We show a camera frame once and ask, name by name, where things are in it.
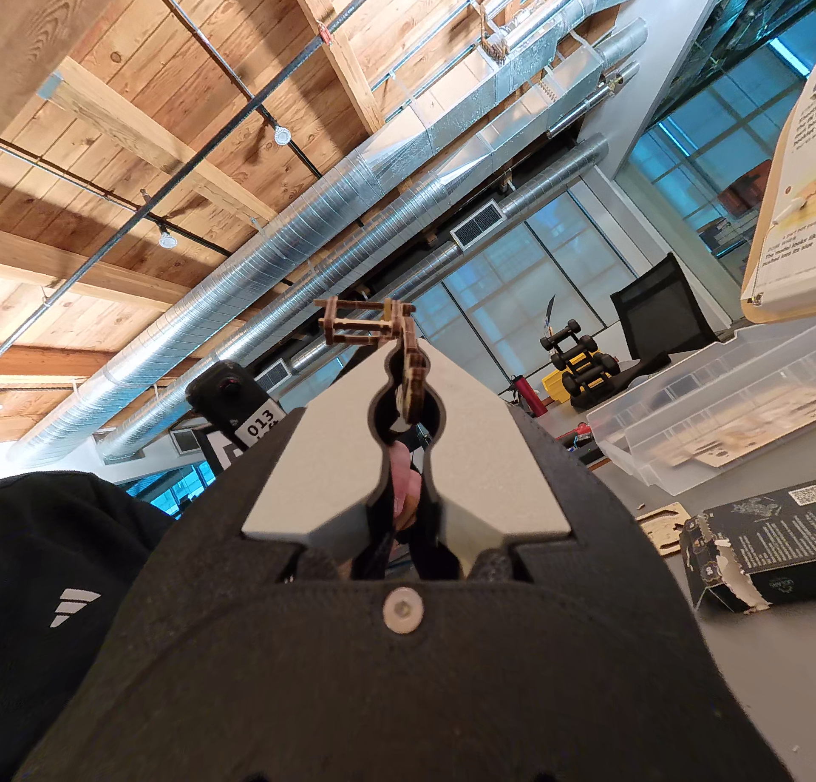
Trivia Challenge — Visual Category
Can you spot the white vent grille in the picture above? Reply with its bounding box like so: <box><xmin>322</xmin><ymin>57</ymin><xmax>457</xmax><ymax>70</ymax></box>
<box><xmin>449</xmin><ymin>198</ymin><xmax>507</xmax><ymax>250</ymax></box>

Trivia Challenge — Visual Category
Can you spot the grey ceiling pipe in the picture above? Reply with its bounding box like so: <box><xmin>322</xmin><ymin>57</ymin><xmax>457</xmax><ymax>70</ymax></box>
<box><xmin>0</xmin><ymin>0</ymin><xmax>402</xmax><ymax>352</ymax></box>

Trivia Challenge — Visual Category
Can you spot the black framed marker sign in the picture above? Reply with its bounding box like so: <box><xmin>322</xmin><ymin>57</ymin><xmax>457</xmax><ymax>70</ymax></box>
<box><xmin>201</xmin><ymin>428</ymin><xmax>246</xmax><ymax>477</ymax></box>

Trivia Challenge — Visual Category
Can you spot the red cylinder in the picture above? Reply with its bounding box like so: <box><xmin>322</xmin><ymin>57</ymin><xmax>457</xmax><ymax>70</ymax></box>
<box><xmin>510</xmin><ymin>374</ymin><xmax>546</xmax><ymax>416</ymax></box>

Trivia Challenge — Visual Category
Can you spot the small black mesh chair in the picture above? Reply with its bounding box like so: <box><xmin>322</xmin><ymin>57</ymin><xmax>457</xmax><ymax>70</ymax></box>
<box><xmin>610</xmin><ymin>253</ymin><xmax>718</xmax><ymax>362</ymax></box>

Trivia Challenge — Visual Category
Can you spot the dark cardboard kit box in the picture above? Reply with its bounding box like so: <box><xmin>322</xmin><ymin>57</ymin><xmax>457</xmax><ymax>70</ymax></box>
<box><xmin>679</xmin><ymin>481</ymin><xmax>816</xmax><ymax>614</ymax></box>

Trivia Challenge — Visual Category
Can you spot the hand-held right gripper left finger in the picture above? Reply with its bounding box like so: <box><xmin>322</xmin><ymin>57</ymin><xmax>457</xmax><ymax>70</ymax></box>
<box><xmin>241</xmin><ymin>338</ymin><xmax>399</xmax><ymax>582</ymax></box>

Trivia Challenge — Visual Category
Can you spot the wooden model lever assembly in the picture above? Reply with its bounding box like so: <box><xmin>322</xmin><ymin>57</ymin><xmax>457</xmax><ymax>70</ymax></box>
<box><xmin>382</xmin><ymin>323</ymin><xmax>429</xmax><ymax>424</ymax></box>

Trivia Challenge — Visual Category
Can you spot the person's left hand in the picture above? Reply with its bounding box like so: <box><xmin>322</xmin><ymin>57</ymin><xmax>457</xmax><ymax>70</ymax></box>
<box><xmin>389</xmin><ymin>441</ymin><xmax>425</xmax><ymax>534</ymax></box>

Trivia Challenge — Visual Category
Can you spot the black dumbbell rack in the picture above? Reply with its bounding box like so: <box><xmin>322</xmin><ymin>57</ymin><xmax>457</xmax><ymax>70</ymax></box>
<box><xmin>541</xmin><ymin>318</ymin><xmax>619</xmax><ymax>409</ymax></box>

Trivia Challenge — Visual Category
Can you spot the silver ventilation duct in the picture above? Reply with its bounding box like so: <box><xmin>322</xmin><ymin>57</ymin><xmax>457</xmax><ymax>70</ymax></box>
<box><xmin>6</xmin><ymin>0</ymin><xmax>613</xmax><ymax>470</ymax></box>
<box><xmin>96</xmin><ymin>17</ymin><xmax>648</xmax><ymax>464</ymax></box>

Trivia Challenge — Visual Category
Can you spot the red hand tool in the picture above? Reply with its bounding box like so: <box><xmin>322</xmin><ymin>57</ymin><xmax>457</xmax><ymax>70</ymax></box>
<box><xmin>558</xmin><ymin>421</ymin><xmax>594</xmax><ymax>458</ymax></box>

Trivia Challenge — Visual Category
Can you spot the round silver duct pipe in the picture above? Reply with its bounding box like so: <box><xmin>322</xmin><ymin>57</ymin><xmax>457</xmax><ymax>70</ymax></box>
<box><xmin>290</xmin><ymin>133</ymin><xmax>609</xmax><ymax>375</ymax></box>

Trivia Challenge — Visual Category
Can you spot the colour printed instruction manual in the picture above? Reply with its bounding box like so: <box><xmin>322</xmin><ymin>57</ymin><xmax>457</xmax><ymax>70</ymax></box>
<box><xmin>755</xmin><ymin>90</ymin><xmax>816</xmax><ymax>298</ymax></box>

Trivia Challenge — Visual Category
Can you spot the black ceiling rail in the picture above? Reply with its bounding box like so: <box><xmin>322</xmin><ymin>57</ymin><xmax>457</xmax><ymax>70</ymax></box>
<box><xmin>0</xmin><ymin>139</ymin><xmax>232</xmax><ymax>255</ymax></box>
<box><xmin>139</xmin><ymin>0</ymin><xmax>324</xmax><ymax>178</ymax></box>

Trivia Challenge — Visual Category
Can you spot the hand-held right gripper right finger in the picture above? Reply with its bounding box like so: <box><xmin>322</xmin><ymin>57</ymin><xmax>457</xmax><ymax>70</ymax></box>
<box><xmin>414</xmin><ymin>337</ymin><xmax>572</xmax><ymax>579</ymax></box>

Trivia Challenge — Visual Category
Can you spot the laser-cut wooden kit sheet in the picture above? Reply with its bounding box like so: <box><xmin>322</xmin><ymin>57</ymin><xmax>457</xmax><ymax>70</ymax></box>
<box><xmin>637</xmin><ymin>503</ymin><xmax>692</xmax><ymax>556</ymax></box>

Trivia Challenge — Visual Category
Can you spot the clear plastic storage box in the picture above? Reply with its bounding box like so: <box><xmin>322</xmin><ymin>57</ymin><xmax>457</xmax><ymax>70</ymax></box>
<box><xmin>586</xmin><ymin>316</ymin><xmax>816</xmax><ymax>496</ymax></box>

